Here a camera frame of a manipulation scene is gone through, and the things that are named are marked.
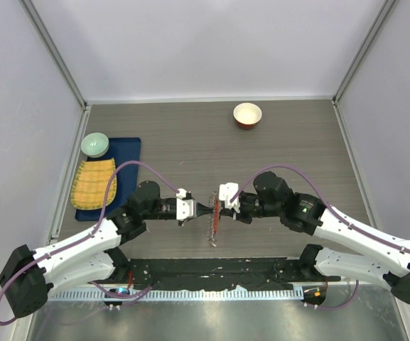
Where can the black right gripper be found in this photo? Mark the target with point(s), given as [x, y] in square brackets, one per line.
[241, 216]

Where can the white slotted cable duct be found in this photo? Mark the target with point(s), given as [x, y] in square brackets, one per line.
[91, 293]

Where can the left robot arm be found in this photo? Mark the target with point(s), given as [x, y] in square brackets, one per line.
[30, 277]

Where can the red plastic handle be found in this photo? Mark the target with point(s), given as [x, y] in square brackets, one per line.
[216, 217]

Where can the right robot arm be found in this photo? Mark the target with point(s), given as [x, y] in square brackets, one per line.
[378, 258]

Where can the blue tray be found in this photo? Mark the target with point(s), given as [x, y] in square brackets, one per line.
[121, 150]

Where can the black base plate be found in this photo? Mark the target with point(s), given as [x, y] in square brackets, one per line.
[253, 274]

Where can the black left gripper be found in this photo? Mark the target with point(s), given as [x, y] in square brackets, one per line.
[202, 209]

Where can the yellow woven plate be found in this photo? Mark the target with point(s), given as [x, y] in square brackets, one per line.
[90, 184]

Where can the red white bowl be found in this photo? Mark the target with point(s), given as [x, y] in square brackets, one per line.
[247, 115]

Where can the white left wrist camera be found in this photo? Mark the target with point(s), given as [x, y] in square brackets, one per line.
[185, 206]

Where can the pale green bowl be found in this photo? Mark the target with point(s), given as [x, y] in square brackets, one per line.
[94, 145]

